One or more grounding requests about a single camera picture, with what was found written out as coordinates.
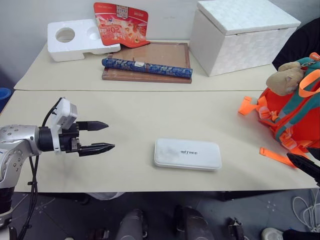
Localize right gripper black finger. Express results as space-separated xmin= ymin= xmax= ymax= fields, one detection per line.
xmin=305 ymin=146 xmax=320 ymax=161
xmin=286 ymin=152 xmax=320 ymax=180

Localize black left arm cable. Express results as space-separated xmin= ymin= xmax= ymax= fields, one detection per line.
xmin=14 ymin=96 xmax=64 ymax=240

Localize orange and green backpack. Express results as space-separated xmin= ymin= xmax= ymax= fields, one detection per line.
xmin=237 ymin=51 xmax=320 ymax=169

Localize white styrofoam packing block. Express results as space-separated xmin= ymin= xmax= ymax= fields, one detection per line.
xmin=46 ymin=18 xmax=122 ymax=63

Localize dark rounded grey shape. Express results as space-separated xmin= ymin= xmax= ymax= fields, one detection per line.
xmin=115 ymin=208 xmax=149 ymax=240
xmin=174 ymin=204 xmax=216 ymax=240

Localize black table frame bar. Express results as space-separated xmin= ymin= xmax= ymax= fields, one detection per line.
xmin=216 ymin=189 xmax=312 ymax=202

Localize white rectangular case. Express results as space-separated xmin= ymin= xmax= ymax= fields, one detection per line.
xmin=153 ymin=137 xmax=223 ymax=172

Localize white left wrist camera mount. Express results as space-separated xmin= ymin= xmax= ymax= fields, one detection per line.
xmin=50 ymin=97 xmax=79 ymax=155

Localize white shoe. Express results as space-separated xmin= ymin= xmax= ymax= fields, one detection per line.
xmin=261 ymin=227 xmax=285 ymax=240

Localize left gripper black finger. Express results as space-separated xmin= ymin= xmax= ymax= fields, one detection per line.
xmin=77 ymin=142 xmax=116 ymax=158
xmin=76 ymin=120 xmax=110 ymax=133

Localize white woven storage box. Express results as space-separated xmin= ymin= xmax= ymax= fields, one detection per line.
xmin=189 ymin=0 xmax=302 ymax=78

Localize black chair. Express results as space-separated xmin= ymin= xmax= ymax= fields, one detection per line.
xmin=271 ymin=17 xmax=320 ymax=74

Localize white floor cables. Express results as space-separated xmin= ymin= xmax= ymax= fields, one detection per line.
xmin=291 ymin=189 xmax=320 ymax=232

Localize blue round container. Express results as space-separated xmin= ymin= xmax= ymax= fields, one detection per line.
xmin=0 ymin=87 xmax=12 ymax=113

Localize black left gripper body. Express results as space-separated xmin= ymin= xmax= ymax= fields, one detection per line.
xmin=58 ymin=121 xmax=83 ymax=157

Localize red snack bag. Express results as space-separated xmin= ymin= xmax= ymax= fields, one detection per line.
xmin=93 ymin=2 xmax=151 ymax=49

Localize beige plush toy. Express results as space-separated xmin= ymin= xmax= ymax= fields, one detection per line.
xmin=265 ymin=61 xmax=305 ymax=97

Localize blue patterned roll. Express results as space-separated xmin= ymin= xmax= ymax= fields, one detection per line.
xmin=100 ymin=57 xmax=194 ymax=79

